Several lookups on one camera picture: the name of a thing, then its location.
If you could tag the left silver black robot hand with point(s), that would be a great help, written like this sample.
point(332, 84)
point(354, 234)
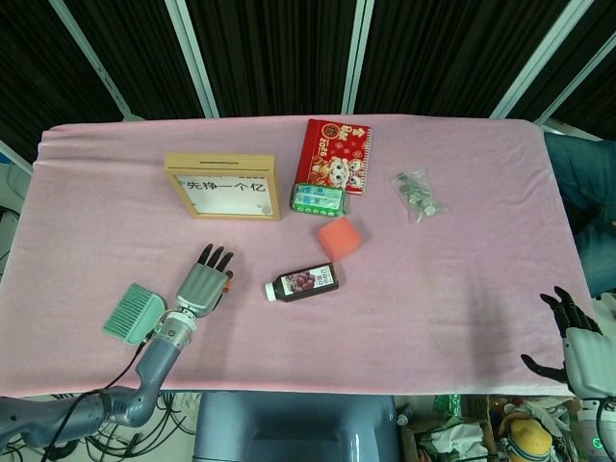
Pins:
point(202, 284)

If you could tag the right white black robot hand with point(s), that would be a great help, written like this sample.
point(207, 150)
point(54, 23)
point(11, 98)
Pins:
point(589, 356)

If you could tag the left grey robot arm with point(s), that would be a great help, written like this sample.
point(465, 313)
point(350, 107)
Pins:
point(159, 356)

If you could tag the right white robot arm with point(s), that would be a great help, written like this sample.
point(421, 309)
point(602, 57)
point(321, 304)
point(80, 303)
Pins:
point(594, 423)

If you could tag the mint green hand brush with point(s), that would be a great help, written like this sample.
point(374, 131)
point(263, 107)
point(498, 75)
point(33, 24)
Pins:
point(130, 313)

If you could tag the yellow plush toy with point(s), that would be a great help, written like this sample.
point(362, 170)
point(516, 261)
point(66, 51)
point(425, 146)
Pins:
point(529, 440)

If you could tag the dark juice bottle white cap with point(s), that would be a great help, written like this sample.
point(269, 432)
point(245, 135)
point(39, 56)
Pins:
point(308, 284)

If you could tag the green tissue pack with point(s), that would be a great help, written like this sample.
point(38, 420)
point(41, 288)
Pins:
point(317, 199)

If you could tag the orange foam cube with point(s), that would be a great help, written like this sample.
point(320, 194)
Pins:
point(339, 238)

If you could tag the person leg in jeans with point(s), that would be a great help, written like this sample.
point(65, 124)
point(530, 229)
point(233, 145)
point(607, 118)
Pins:
point(587, 192)

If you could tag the blue grey robot torso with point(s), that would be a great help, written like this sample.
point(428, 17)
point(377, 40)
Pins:
point(289, 423)

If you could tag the pink tablecloth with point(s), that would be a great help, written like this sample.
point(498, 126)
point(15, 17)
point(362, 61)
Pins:
point(385, 313)

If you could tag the red printed packet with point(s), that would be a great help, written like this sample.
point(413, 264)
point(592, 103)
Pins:
point(332, 149)

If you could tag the clear bag of coins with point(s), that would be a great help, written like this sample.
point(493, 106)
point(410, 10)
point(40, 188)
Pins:
point(418, 197)

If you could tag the wooden framed money box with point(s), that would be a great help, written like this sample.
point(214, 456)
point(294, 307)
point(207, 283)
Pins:
point(221, 166)

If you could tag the white partition frame post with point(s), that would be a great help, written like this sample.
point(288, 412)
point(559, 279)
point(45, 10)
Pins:
point(358, 58)
point(587, 72)
point(94, 58)
point(192, 58)
point(536, 58)

